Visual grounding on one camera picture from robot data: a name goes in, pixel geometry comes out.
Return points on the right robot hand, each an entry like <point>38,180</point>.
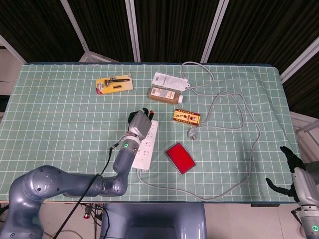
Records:
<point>306,189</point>

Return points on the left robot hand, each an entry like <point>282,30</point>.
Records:
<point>139,124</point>

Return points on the white power strip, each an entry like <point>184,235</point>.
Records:
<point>147,152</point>

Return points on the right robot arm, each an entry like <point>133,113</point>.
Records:
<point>310,222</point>

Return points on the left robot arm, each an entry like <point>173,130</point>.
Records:
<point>49,184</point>

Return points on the brown liquid bottle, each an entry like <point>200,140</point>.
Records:
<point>163,95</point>

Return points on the razor in yellow blister pack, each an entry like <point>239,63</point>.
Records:
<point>114,85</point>

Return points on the yellow red patterned box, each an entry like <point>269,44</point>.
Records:
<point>186,117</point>

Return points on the white printed packet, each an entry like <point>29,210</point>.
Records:
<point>169,81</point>

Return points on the red pad in clear case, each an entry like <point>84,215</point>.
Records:
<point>180,158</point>

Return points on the white metal rack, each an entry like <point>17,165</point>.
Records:
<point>306,127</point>

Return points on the green checked tablecloth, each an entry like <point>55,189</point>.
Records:
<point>49,112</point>

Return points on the grey-blue robot torso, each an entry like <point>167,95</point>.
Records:
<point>154,221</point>

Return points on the dark folding partition screen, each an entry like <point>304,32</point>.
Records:
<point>174,25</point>

